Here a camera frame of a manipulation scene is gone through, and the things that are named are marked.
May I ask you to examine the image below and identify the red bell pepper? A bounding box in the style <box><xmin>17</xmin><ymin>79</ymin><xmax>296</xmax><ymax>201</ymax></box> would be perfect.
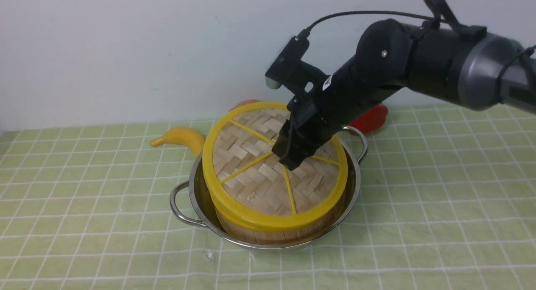
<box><xmin>350</xmin><ymin>104</ymin><xmax>389</xmax><ymax>135</ymax></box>

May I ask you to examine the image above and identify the stainless steel pot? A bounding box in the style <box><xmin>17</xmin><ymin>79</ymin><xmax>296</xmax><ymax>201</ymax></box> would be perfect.
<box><xmin>169</xmin><ymin>126</ymin><xmax>369</xmax><ymax>251</ymax></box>

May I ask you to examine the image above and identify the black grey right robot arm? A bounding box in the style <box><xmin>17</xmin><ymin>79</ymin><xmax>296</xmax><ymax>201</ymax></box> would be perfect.
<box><xmin>265</xmin><ymin>19</ymin><xmax>536</xmax><ymax>170</ymax></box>

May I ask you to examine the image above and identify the bamboo steamer lid yellow rim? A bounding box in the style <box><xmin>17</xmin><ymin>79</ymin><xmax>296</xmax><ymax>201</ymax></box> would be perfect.
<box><xmin>202</xmin><ymin>102</ymin><xmax>350</xmax><ymax>232</ymax></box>

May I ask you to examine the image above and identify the yellow banana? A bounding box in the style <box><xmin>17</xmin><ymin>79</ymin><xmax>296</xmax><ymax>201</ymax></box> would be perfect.
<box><xmin>150</xmin><ymin>127</ymin><xmax>205</xmax><ymax>157</ymax></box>

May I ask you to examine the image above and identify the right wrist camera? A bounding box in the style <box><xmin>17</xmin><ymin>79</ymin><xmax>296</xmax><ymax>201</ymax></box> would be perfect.
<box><xmin>265</xmin><ymin>34</ymin><xmax>328</xmax><ymax>99</ymax></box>

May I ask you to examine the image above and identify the orange tangerine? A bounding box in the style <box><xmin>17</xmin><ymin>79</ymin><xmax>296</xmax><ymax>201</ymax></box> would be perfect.
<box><xmin>231</xmin><ymin>99</ymin><xmax>260</xmax><ymax>110</ymax></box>

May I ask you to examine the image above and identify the black right camera cable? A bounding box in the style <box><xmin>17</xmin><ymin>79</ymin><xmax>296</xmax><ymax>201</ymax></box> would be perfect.
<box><xmin>298</xmin><ymin>0</ymin><xmax>488</xmax><ymax>41</ymax></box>

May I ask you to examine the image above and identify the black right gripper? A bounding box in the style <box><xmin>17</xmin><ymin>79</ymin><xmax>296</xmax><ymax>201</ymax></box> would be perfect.
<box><xmin>273</xmin><ymin>62</ymin><xmax>405</xmax><ymax>171</ymax></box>

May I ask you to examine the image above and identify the bamboo steamer basket yellow rim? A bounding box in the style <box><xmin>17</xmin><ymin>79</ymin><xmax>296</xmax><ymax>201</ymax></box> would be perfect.
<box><xmin>215</xmin><ymin>189</ymin><xmax>353</xmax><ymax>245</ymax></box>

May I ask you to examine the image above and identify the green checkered tablecloth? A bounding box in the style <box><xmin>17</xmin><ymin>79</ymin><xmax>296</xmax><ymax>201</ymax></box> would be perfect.
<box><xmin>0</xmin><ymin>106</ymin><xmax>536</xmax><ymax>290</ymax></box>

